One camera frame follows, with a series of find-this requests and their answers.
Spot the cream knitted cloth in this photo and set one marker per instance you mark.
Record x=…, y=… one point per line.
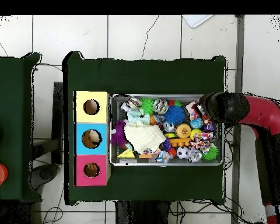
x=144, y=137

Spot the wooden box with three holes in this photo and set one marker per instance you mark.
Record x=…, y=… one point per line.
x=102, y=116

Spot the grey rounded base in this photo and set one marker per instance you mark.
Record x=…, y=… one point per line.
x=45, y=173

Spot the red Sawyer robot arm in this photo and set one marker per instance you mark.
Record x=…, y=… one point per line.
x=266, y=114

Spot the green spiky rubber ball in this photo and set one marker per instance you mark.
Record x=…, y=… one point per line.
x=211, y=154
x=147, y=105

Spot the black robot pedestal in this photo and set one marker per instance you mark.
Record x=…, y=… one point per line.
x=142, y=214

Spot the yellow cheese wedge toy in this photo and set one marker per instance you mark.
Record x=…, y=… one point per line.
x=127, y=154

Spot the black upright panel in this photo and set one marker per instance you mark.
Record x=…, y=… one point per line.
x=58, y=116

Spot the brown teddy plush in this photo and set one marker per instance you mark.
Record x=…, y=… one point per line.
x=91, y=167

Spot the mint knitted cloth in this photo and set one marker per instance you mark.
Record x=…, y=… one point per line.
x=136, y=116

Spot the small tiger plush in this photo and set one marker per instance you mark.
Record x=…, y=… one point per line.
x=207, y=120

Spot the crushed silver drink can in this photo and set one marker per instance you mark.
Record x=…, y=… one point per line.
x=133, y=103
x=160, y=106

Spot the large blue spiky ball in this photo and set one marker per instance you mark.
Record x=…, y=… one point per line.
x=175, y=114

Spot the dark green tablecloth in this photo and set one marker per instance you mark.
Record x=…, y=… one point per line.
x=11, y=93
x=142, y=77

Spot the white tray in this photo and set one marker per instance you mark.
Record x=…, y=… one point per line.
x=196, y=19

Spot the purple spiky toy creature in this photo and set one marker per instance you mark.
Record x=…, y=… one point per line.
x=118, y=134

